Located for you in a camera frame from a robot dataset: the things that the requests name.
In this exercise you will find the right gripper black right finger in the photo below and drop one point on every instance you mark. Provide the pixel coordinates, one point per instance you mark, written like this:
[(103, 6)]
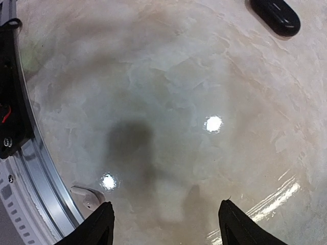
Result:
[(237, 228)]

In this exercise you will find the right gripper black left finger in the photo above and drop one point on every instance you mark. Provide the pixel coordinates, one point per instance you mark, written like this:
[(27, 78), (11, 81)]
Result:
[(96, 229)]

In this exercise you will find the white earbud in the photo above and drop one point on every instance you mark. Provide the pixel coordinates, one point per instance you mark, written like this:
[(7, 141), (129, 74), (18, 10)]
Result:
[(91, 198)]

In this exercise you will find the black oval charging case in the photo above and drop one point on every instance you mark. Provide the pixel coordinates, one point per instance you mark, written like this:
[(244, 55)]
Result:
[(278, 16)]

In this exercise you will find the aluminium front rail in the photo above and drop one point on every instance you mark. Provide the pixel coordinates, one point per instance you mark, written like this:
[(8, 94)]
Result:
[(32, 192)]

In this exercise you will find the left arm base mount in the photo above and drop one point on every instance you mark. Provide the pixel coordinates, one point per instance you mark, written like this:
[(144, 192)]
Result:
[(16, 127)]

